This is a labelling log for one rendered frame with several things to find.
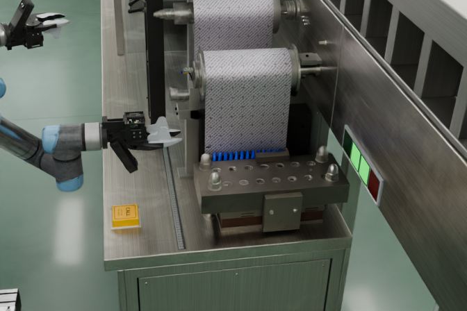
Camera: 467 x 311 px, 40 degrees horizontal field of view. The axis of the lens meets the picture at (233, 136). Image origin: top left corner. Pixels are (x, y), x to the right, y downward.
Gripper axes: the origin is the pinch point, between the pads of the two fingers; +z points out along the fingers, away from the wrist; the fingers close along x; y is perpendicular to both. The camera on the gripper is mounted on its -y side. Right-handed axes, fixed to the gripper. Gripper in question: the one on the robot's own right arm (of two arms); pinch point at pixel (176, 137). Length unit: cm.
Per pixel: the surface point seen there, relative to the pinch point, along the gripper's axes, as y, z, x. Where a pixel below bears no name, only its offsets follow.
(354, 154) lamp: 9, 40, -29
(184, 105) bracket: 4.9, 3.3, 9.7
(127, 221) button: -17.3, -14.7, -12.8
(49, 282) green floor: -108, -50, 69
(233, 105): 9.3, 15.8, -0.2
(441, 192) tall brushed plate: 24, 41, -68
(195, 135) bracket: -4.0, 6.3, 8.1
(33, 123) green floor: -105, -69, 212
